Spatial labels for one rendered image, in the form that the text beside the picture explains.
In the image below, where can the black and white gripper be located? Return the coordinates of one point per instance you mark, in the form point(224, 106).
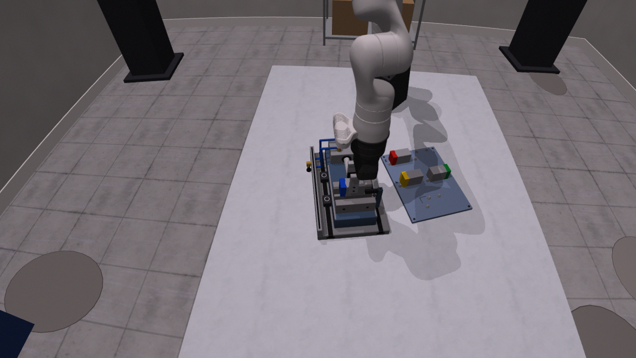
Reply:
point(368, 143)

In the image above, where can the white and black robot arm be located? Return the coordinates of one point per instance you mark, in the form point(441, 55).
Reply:
point(387, 51)

